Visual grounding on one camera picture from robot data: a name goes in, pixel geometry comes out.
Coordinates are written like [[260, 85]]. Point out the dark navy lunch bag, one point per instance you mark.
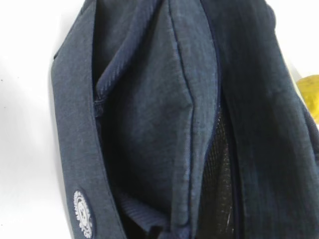
[[178, 119]]

